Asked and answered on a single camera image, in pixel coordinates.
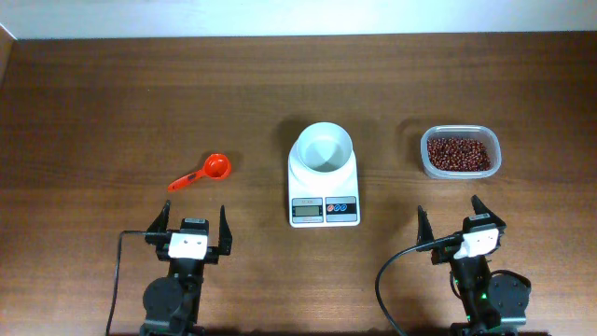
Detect right black cable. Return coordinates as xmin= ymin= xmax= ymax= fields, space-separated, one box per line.
xmin=374 ymin=232 xmax=465 ymax=336

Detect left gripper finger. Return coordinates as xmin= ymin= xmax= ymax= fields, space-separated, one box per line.
xmin=217 ymin=205 xmax=232 ymax=255
xmin=145 ymin=200 xmax=171 ymax=245

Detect left black cable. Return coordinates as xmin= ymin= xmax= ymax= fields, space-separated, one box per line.
xmin=104 ymin=230 xmax=172 ymax=336

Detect black cable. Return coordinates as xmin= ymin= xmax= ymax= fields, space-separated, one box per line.
xmin=104 ymin=230 xmax=172 ymax=336
xmin=374 ymin=232 xmax=465 ymax=336

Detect orange measuring scoop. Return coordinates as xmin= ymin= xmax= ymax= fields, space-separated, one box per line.
xmin=167 ymin=153 xmax=232 ymax=192

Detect white bowl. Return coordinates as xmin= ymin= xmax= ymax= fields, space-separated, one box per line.
xmin=296 ymin=122 xmax=353 ymax=173

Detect red beans in container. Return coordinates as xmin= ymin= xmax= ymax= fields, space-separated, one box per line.
xmin=426 ymin=137 xmax=491 ymax=173

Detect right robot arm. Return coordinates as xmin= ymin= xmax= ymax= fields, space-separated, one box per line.
xmin=417 ymin=195 xmax=532 ymax=336

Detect white digital kitchen scale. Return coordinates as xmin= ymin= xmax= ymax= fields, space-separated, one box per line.
xmin=288 ymin=141 xmax=361 ymax=229

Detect clear plastic container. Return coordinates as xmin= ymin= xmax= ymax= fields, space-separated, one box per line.
xmin=420 ymin=125 xmax=502 ymax=180

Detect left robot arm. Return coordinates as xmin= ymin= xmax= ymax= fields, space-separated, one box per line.
xmin=139 ymin=202 xmax=233 ymax=336

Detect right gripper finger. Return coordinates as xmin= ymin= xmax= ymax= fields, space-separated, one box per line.
xmin=471 ymin=195 xmax=506 ymax=229
xmin=416 ymin=205 xmax=435 ymax=252

